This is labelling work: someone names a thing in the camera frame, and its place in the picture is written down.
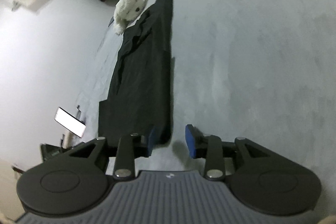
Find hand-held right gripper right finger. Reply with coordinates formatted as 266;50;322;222
184;124;276;182

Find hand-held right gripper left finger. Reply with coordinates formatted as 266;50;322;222
62;125;160;181

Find black garment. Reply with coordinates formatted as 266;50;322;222
98;0;179;147

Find smartphone with lit screen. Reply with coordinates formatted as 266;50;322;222
54;107;87;138

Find dark box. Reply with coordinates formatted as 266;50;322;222
39;143;66;161

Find bed with grey sheet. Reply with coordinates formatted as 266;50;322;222
76;0;336;180

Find white plush dog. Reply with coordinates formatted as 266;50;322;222
113;0;150;35

